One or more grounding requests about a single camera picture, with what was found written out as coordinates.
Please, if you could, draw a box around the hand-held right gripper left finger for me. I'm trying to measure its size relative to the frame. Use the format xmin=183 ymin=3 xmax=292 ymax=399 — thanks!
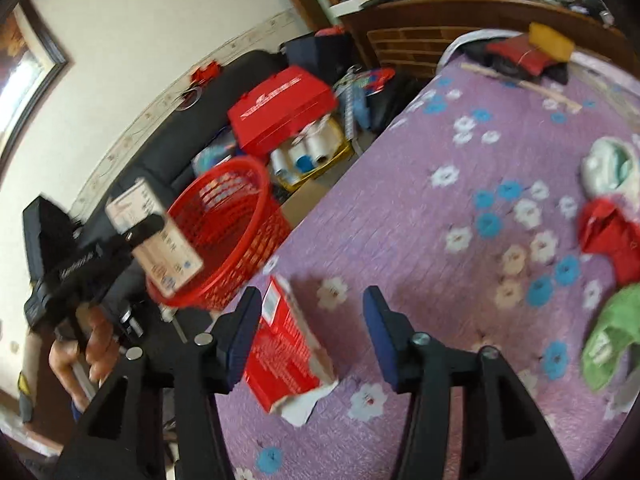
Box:
xmin=55 ymin=287 xmax=264 ymax=480

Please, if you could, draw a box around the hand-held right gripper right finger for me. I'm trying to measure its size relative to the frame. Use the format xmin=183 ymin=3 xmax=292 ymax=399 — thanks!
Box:
xmin=362 ymin=285 xmax=572 ymax=480

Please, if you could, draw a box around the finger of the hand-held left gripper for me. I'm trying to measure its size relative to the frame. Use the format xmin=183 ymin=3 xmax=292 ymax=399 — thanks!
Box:
xmin=124 ymin=214 xmax=167 ymax=252

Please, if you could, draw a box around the white blue-striped medicine box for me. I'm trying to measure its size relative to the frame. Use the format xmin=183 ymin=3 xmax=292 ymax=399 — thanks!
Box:
xmin=105 ymin=176 xmax=204 ymax=300

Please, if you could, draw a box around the red plastic basket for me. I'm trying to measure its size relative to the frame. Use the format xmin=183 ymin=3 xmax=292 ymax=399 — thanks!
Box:
xmin=159 ymin=157 xmax=294 ymax=311

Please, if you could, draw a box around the torn red cardboard box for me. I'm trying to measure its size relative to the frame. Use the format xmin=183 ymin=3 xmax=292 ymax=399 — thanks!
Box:
xmin=243 ymin=275 xmax=337 ymax=416

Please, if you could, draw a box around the person's left hand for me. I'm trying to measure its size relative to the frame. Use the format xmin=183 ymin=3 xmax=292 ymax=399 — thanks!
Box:
xmin=49 ymin=304 xmax=122 ymax=403

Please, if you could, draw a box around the black sofa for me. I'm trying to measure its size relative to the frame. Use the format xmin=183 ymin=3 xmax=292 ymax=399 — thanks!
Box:
xmin=69 ymin=49 xmax=321 ymax=226

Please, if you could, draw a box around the purple floral tablecloth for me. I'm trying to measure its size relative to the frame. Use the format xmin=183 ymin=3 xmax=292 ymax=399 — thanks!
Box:
xmin=212 ymin=27 xmax=640 ymax=480

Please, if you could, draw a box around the green plastic bag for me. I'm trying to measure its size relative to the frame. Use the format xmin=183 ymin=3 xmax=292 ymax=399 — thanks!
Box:
xmin=581 ymin=285 xmax=640 ymax=393

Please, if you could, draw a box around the box of white thread spools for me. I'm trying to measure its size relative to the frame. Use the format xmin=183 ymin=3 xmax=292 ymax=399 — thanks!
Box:
xmin=269 ymin=115 xmax=352 ymax=192

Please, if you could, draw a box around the dark framed picture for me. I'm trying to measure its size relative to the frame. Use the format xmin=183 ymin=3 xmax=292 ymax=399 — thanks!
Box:
xmin=0 ymin=0 xmax=70 ymax=162

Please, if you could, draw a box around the red tool case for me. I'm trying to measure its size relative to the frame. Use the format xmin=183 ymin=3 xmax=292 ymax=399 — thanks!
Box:
xmin=227 ymin=65 xmax=337 ymax=157

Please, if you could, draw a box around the red plastic bag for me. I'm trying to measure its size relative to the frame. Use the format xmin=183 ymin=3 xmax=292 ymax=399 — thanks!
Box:
xmin=577 ymin=197 xmax=640 ymax=282

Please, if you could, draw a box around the white plastic bag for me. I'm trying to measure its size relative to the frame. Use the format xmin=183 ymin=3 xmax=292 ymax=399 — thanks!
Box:
xmin=579 ymin=135 xmax=640 ymax=198

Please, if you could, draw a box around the long wooden stick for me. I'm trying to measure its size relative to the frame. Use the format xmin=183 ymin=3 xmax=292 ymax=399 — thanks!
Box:
xmin=459 ymin=62 xmax=584 ymax=114

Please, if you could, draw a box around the wooden headboard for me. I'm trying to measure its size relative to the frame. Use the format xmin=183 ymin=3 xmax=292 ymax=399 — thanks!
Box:
xmin=340 ymin=0 xmax=617 ymax=82

